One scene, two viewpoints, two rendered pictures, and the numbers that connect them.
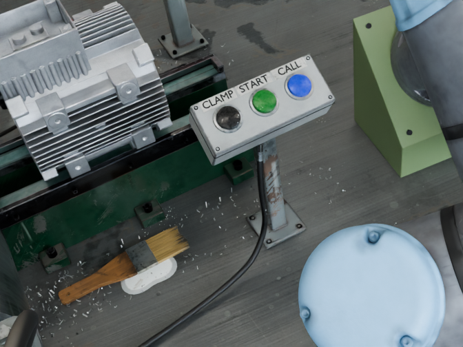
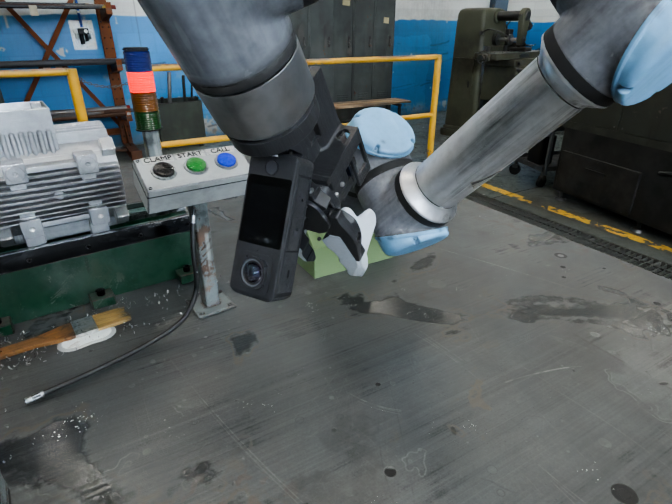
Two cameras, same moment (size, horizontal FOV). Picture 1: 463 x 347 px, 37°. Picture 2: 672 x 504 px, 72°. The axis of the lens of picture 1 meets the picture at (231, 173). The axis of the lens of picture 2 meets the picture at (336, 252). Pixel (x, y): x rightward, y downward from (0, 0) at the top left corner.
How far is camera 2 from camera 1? 39 cm
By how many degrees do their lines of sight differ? 25
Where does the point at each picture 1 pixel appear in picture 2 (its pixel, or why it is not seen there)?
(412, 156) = (322, 259)
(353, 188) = not seen: hidden behind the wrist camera
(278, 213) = (211, 289)
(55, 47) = (26, 119)
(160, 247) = (104, 319)
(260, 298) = (186, 350)
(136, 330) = (59, 376)
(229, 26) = not seen: hidden behind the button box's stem
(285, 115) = (212, 176)
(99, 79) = (65, 157)
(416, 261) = not seen: outside the picture
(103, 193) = (58, 271)
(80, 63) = (49, 140)
